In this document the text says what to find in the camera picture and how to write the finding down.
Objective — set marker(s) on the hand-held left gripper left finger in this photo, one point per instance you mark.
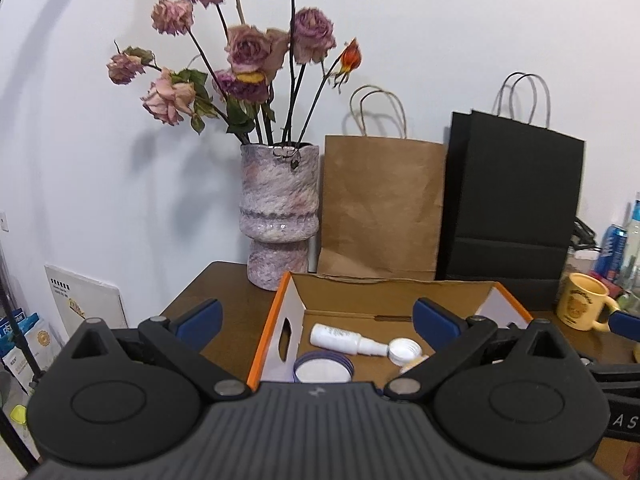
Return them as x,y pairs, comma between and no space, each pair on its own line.
200,320

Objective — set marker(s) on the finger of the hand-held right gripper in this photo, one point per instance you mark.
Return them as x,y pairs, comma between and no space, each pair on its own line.
626,322
615,377

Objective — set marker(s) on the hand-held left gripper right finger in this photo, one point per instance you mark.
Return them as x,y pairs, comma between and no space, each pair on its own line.
435,322

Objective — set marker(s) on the white ribbed bottle cap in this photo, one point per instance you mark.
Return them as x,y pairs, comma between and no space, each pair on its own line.
404,351

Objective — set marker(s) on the orange-edged cardboard box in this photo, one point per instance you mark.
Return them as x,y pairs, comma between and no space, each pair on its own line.
350,292

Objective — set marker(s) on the white plastic bottle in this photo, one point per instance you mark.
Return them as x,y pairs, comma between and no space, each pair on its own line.
340,337

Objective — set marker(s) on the round blue-rimmed white jar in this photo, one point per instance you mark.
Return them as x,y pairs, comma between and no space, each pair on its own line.
322,371

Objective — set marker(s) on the dark red packet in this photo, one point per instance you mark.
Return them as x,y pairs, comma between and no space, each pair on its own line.
625,296

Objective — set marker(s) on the yellow bear mug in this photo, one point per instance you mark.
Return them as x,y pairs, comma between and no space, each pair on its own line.
580,305

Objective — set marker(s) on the blue drink can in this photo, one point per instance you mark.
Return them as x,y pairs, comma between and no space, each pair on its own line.
611,255

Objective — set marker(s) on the clear plastic container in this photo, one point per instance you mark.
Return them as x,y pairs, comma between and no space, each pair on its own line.
582,262

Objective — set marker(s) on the clear plastic bottle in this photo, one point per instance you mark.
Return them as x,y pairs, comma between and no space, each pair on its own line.
634,240

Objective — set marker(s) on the black plastic object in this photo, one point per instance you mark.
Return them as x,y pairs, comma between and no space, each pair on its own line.
582,235

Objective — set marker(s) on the brown paper bag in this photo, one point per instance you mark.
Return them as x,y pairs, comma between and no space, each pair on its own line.
380,210

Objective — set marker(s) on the grey metal cylinder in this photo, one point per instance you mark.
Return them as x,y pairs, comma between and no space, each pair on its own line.
313,255

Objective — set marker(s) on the black paper bag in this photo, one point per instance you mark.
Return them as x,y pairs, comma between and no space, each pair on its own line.
510,200

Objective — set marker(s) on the pink marbled ceramic vase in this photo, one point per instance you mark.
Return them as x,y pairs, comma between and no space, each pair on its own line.
280,200

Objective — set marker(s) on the white pouch with yellow circle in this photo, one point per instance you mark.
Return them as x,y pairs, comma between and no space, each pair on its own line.
35,350

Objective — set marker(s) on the black tripod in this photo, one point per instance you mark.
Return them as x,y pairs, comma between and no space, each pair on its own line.
20,330

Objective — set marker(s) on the blue and white box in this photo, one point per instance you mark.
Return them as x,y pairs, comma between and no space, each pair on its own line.
15,330

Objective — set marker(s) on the yellow-green small object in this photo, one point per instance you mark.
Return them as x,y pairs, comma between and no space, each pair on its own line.
18,413

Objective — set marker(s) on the bunch of dried roses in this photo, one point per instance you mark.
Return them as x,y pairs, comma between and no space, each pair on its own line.
250,50

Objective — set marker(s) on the white wall socket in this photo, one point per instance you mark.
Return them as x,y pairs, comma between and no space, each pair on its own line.
4,222

